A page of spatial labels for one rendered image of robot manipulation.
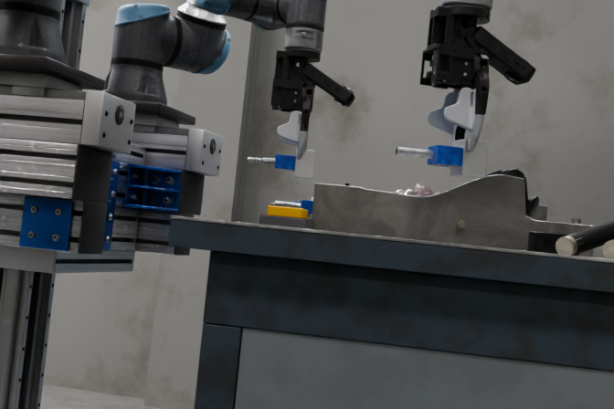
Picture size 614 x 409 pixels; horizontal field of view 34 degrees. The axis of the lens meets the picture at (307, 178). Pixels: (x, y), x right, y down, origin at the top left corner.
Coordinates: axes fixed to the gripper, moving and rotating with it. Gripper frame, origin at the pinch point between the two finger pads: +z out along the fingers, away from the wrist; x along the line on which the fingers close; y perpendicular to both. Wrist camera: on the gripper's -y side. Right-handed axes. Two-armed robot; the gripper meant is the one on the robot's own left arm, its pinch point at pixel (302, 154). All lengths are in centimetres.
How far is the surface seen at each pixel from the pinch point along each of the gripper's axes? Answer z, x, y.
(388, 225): 12.4, 15.8, -16.9
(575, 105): -48, -219, -106
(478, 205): 7.4, 18.3, -32.2
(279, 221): 13.8, 29.3, 2.3
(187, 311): 54, -238, 46
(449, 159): 2, 50, -22
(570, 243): 13, 56, -40
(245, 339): 29, 74, 3
